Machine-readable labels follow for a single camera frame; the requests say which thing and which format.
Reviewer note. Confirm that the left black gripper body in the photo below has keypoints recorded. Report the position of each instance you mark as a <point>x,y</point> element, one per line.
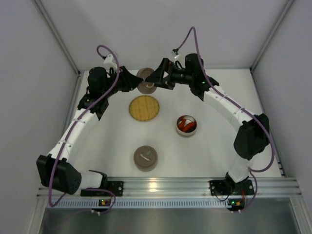
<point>124,79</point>

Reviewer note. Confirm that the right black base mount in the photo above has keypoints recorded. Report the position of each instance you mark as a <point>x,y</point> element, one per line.
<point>227,187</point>

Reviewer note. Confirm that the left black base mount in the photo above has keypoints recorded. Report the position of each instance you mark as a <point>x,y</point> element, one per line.
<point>114,186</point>

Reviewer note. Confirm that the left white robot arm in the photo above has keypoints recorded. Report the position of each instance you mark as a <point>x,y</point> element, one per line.
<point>56,169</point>

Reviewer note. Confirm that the red sausage piece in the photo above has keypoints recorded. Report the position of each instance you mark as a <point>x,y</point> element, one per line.
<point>181,124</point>
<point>189,127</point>

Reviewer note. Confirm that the slotted cable duct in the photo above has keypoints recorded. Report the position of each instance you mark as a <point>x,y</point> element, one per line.
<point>131,203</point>

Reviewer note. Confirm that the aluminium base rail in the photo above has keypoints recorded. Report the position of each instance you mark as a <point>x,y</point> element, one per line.
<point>200,187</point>

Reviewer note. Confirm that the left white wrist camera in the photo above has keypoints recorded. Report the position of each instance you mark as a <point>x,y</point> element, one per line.
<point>110,61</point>

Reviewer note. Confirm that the right round metal tin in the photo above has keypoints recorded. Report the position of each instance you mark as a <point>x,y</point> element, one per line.
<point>188,120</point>

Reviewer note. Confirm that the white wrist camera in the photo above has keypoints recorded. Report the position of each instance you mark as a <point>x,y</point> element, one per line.
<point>110,61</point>
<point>176,54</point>

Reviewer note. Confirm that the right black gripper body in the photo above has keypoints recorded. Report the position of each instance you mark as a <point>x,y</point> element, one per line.
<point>166,73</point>

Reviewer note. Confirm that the left round metal tin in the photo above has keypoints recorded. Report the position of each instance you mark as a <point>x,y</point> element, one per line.
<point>145,164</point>

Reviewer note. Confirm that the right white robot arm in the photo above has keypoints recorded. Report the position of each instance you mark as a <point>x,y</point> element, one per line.
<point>252,131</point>

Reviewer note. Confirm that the brown smiley lid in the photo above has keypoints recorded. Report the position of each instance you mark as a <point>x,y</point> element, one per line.
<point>145,151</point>

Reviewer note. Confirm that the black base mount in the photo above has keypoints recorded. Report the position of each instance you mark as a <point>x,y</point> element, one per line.
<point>227,187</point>
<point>114,186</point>

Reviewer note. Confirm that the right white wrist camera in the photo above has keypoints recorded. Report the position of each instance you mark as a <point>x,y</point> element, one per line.
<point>176,54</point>

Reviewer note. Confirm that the round bamboo tray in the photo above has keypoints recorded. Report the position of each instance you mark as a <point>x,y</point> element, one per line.
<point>144,108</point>

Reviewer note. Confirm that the round metal tin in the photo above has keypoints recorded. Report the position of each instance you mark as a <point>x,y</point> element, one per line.
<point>145,164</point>
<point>188,120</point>

